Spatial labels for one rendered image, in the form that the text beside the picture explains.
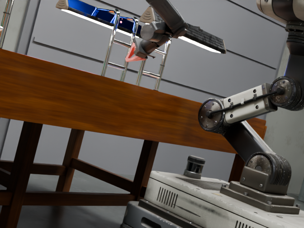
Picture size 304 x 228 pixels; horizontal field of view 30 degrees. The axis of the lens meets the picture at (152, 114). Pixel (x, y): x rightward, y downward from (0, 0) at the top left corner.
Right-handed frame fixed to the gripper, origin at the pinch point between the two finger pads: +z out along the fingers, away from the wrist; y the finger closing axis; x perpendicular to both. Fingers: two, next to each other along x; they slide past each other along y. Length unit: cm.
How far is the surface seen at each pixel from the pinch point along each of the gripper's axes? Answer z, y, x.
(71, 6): 40, -30, -62
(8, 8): 21.5, 32.7, -26.7
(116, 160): 179, -213, -54
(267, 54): 73, -379, -140
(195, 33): -3, -59, -27
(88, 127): 5.7, 26.5, 29.1
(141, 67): 25, -49, -22
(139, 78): 28, -49, -18
